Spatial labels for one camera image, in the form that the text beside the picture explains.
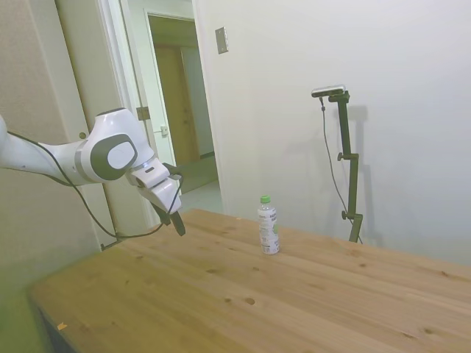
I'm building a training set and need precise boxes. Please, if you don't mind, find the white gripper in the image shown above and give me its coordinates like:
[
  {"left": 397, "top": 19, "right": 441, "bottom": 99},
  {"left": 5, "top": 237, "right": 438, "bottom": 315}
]
[{"left": 138, "top": 176, "right": 187, "bottom": 237}]

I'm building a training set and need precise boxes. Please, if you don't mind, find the clear water bottle green cap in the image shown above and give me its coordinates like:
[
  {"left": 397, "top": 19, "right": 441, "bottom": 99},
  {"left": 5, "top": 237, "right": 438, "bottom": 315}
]
[{"left": 256, "top": 194, "right": 282, "bottom": 256}]

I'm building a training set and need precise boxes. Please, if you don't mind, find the brown wooden hallway door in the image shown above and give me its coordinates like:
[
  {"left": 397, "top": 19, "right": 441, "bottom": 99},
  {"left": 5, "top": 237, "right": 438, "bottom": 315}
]
[{"left": 153, "top": 43, "right": 202, "bottom": 165}]

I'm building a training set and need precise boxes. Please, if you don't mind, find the white open door leaf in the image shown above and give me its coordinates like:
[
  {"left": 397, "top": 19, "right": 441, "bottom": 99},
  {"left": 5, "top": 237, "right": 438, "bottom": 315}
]
[{"left": 141, "top": 10, "right": 183, "bottom": 202}]

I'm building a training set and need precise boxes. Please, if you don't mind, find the beige door with knob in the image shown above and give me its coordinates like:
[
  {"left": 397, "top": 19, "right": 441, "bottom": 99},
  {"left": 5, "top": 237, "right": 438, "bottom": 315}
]
[{"left": 54, "top": 0, "right": 134, "bottom": 254}]

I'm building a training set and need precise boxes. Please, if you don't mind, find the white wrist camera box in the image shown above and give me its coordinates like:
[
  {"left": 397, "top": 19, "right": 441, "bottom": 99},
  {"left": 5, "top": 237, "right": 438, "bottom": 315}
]
[{"left": 126, "top": 159, "right": 172, "bottom": 189}]

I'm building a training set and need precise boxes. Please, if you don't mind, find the black jointed camera stand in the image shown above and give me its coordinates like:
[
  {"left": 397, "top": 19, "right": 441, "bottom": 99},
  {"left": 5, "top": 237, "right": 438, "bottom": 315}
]
[{"left": 327, "top": 93, "right": 365, "bottom": 243}]

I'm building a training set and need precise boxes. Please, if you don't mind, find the grey metal wall plate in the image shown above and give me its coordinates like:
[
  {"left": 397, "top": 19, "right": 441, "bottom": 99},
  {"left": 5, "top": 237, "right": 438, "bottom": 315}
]
[{"left": 214, "top": 26, "right": 231, "bottom": 56}]

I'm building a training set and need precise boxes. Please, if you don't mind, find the silver camera on stand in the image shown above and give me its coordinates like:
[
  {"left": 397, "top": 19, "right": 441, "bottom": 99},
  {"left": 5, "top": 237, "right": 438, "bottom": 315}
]
[{"left": 311, "top": 84, "right": 348, "bottom": 99}]

